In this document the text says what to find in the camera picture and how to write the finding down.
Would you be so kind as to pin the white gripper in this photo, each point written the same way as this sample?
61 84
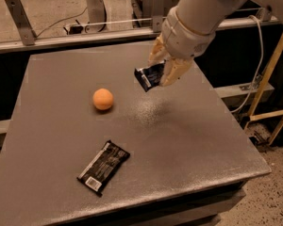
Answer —
186 39

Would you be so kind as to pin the blue rxbar blueberry wrapper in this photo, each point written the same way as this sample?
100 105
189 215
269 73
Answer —
149 77

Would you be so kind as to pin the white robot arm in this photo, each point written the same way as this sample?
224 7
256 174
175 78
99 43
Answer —
204 16

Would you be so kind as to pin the grey cabinet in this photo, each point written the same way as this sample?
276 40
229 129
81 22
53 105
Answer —
144 0

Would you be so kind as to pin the orange fruit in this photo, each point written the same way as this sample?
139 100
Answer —
102 99

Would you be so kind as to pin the black snack bar wrapper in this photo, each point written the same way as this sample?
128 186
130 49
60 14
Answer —
103 167

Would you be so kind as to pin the middle metal rail bracket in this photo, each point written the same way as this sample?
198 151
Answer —
157 15

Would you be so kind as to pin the metal rail bracket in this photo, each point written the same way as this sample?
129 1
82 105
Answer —
157 15
264 15
19 17

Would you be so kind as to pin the white pedestal column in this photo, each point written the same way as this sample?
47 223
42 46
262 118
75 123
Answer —
97 15

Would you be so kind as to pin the horizontal metal rail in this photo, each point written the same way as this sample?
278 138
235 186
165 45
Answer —
64 43

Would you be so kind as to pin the right metal rail bracket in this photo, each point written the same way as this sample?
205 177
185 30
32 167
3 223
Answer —
264 15

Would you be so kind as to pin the left metal rail bracket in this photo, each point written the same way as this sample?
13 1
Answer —
19 17

